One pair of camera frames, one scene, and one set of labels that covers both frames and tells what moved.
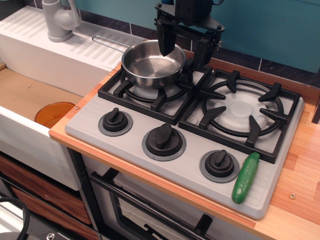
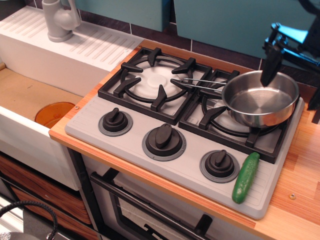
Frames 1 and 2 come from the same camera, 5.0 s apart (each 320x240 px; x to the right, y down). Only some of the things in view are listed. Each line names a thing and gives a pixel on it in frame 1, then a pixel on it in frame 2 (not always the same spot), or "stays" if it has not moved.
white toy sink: x=36 y=71 stays
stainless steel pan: x=144 y=65 -> x=249 y=102
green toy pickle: x=245 y=176 stays
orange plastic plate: x=50 y=114 stays
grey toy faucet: x=60 y=23 stays
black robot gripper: x=188 y=20 -> x=298 y=46
